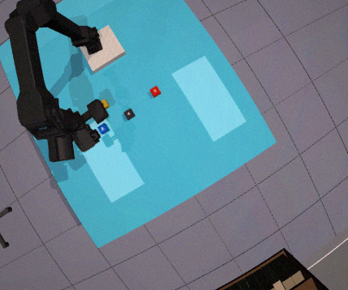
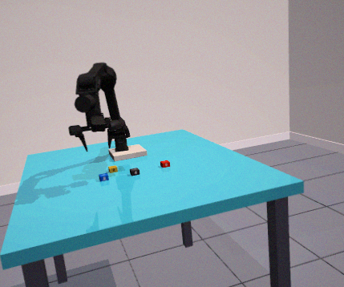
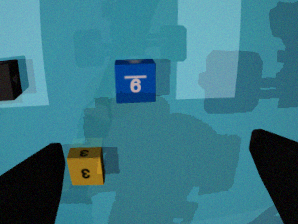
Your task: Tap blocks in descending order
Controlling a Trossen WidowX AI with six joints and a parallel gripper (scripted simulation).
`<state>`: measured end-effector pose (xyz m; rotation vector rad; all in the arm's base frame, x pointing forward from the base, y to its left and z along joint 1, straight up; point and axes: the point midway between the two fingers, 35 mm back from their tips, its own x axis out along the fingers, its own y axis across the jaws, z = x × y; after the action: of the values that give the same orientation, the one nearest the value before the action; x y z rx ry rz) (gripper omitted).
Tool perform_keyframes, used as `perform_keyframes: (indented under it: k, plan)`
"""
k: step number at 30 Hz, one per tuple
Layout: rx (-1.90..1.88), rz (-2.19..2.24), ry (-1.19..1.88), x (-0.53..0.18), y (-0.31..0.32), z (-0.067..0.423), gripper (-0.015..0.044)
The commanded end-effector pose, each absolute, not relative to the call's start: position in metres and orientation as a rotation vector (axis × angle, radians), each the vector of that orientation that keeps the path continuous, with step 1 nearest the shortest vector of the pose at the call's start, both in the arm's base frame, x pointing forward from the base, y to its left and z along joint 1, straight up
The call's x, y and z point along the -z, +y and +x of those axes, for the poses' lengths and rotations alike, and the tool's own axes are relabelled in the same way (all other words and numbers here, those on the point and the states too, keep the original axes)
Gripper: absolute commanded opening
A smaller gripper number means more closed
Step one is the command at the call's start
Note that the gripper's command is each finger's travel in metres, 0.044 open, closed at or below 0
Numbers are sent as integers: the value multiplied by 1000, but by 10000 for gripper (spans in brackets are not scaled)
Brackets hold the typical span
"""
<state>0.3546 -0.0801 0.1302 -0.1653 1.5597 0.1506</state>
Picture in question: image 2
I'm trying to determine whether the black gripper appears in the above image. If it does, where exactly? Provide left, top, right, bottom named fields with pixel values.
left=68, top=108, right=122, bottom=152

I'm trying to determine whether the red block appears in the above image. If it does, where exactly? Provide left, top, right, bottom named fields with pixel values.
left=160, top=160, right=170, bottom=168

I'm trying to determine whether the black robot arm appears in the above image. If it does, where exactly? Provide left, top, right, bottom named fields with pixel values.
left=74, top=62, right=130, bottom=152

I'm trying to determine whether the blue block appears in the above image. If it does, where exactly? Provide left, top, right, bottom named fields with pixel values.
left=99, top=173, right=109, bottom=181

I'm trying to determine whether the yellow digit block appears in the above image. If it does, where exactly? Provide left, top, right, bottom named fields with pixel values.
left=108, top=165, right=118, bottom=173

